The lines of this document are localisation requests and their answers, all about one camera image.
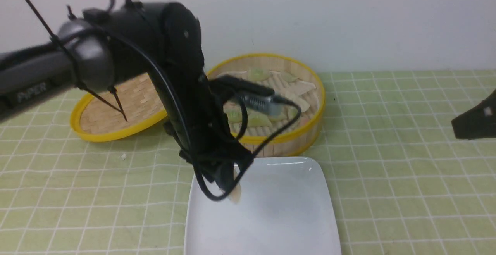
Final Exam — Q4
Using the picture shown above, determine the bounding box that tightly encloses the white pinkish dumpling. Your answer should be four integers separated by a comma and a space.
285, 92, 310, 112

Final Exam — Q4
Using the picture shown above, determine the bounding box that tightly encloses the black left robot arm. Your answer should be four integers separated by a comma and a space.
0, 2, 256, 193

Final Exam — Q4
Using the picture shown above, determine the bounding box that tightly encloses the pale white dumpling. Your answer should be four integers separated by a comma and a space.
228, 167, 241, 205

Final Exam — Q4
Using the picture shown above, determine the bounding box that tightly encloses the pale green dumpling back right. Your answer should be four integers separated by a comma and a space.
280, 72, 299, 83

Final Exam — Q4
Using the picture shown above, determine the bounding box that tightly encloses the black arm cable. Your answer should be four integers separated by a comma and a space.
93, 0, 303, 202

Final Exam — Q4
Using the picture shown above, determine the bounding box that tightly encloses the green dumpling front centre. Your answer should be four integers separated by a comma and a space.
247, 112, 273, 128

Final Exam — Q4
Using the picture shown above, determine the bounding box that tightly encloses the yellow rimmed bamboo steamer basket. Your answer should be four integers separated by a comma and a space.
207, 53, 326, 157

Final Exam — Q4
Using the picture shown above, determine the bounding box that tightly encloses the yellow rimmed bamboo steamer lid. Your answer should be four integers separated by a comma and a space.
70, 73, 167, 142

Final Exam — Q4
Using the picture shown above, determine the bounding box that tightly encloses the white steamer liner paper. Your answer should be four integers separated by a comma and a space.
216, 70, 322, 113

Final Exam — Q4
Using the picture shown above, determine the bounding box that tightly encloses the green checked tablecloth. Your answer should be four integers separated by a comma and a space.
0, 70, 496, 255

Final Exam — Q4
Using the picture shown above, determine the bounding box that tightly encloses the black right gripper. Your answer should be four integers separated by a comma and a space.
451, 90, 496, 140

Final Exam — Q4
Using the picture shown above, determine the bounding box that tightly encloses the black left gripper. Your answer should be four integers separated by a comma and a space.
163, 76, 253, 193

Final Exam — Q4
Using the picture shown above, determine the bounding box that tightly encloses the green dumpling front left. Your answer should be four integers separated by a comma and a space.
226, 109, 243, 124

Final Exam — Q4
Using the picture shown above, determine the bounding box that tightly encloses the white square plate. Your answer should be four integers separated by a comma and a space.
184, 157, 342, 255

